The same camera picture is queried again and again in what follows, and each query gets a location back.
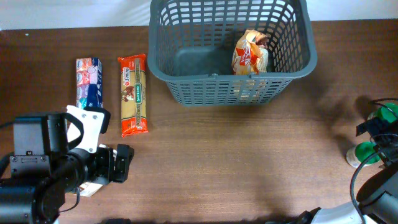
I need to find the grey plastic shopping basket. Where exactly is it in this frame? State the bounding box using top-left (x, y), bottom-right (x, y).
top-left (147, 0), bottom-right (317, 106)

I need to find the Kleenex tissue multipack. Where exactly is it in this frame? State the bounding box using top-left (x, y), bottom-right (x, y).
top-left (76, 57), bottom-right (103, 109)

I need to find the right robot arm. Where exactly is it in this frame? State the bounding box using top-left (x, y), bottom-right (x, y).
top-left (295, 117), bottom-right (397, 224)

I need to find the orange Nescafe sachet bag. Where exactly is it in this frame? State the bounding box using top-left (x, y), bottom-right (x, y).
top-left (231, 29), bottom-right (269, 75)

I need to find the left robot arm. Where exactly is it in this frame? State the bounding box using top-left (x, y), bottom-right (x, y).
top-left (1, 113), bottom-right (134, 223)

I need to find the clear brown snack bag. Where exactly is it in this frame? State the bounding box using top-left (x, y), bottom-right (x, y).
top-left (78, 182), bottom-right (103, 197)

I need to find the green lid jar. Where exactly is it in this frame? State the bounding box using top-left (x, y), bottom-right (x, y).
top-left (346, 141), bottom-right (375, 168)
top-left (368, 103), bottom-right (397, 123)

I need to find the orange spaghetti pasta pack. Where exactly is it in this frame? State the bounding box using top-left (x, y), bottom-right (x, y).
top-left (118, 54), bottom-right (148, 138)

